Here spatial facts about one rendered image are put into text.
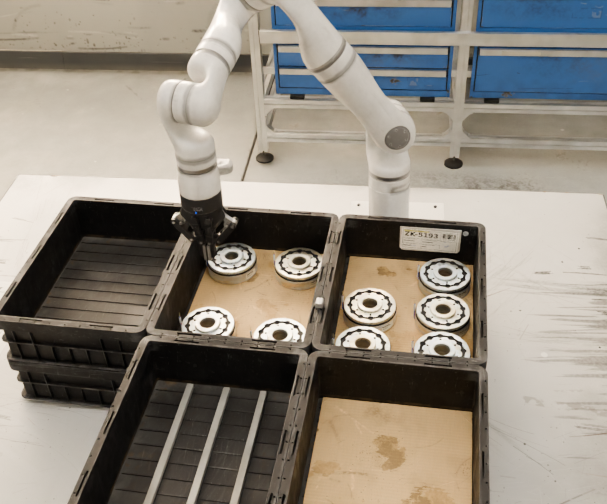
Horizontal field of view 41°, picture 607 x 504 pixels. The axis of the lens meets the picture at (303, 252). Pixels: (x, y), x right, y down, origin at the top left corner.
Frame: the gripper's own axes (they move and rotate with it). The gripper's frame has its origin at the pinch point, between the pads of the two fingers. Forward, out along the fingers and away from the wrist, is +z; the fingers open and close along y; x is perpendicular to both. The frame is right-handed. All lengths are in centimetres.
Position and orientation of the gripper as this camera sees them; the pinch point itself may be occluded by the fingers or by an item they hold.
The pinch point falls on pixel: (208, 250)
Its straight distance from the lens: 154.8
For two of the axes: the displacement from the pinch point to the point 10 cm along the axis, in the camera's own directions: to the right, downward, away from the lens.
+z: 0.3, 7.8, 6.3
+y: 9.8, 0.8, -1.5
